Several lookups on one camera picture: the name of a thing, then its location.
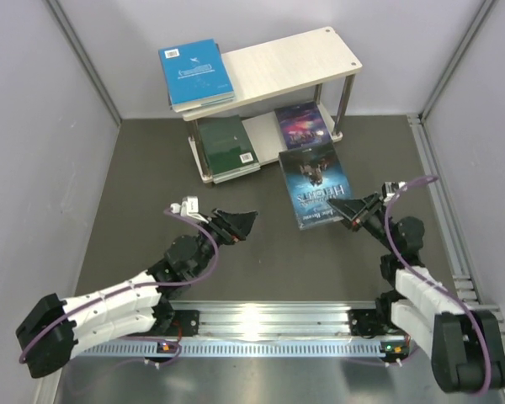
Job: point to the dark blue Wuthering Heights book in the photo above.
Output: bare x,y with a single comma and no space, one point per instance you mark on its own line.
314,175

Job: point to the purple galaxy cover book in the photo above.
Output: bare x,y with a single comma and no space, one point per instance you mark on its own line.
302,125

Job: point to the black glossy book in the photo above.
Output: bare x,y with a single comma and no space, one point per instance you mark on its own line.
190,72

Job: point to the bright blue book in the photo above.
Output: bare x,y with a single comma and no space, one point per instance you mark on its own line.
225,90

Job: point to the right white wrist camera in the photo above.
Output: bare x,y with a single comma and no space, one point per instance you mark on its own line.
389,189

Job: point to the aluminium front rail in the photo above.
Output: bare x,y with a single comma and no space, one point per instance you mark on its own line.
278,317

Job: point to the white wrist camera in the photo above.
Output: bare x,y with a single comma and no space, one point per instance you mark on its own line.
188,207
389,189

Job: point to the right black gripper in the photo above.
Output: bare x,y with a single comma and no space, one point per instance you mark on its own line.
357,212

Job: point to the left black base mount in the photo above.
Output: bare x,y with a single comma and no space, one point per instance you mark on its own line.
185,324

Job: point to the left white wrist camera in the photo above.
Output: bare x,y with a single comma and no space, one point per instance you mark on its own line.
188,207

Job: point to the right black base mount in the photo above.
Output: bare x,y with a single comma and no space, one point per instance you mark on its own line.
365,323

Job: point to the dark green book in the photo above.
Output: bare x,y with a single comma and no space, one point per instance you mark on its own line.
228,148

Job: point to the pale grey-green book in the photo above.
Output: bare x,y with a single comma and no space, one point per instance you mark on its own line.
236,173

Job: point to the slotted cable duct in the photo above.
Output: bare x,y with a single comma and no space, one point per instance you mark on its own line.
337,348

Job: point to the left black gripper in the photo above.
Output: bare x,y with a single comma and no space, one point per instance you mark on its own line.
239,225

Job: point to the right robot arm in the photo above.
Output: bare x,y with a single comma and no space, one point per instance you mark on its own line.
464,345

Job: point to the white two-tier shelf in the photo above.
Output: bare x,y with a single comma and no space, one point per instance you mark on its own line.
278,67

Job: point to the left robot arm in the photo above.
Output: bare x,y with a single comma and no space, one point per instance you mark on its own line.
188,260

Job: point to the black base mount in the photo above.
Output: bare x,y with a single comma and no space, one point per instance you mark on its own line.
185,324
365,323

